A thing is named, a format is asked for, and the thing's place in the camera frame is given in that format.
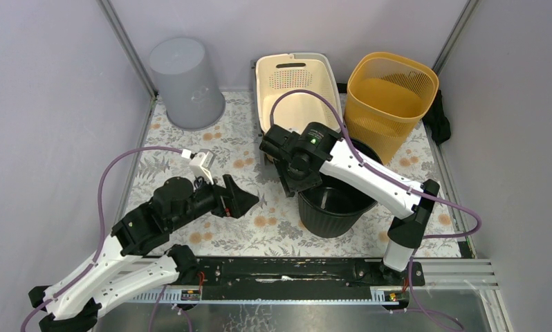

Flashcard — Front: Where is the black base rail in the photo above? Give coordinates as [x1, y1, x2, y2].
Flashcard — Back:
[174, 257, 425, 293]

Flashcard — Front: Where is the black ribbed plastic bin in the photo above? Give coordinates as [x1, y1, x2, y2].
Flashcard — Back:
[297, 138, 383, 239]

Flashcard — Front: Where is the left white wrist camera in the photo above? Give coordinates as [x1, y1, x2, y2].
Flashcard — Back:
[181, 149, 215, 184]

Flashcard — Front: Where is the yellow perforated plastic basket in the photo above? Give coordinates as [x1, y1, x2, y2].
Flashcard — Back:
[344, 52, 439, 164]

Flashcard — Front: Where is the cream perforated plastic basket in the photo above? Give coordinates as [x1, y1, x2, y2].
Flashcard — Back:
[255, 53, 343, 138]

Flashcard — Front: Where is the large grey plastic bin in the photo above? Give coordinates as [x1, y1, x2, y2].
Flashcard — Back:
[149, 37, 226, 131]

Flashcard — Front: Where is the floral patterned table mat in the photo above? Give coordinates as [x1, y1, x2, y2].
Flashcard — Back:
[112, 91, 463, 259]

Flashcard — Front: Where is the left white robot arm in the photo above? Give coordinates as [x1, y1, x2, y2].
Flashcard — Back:
[28, 174, 259, 331]

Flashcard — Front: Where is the aluminium cable duct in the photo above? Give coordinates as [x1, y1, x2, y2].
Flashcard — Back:
[127, 282, 400, 306]

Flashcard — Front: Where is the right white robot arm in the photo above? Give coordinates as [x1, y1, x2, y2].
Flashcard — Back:
[259, 122, 439, 285]

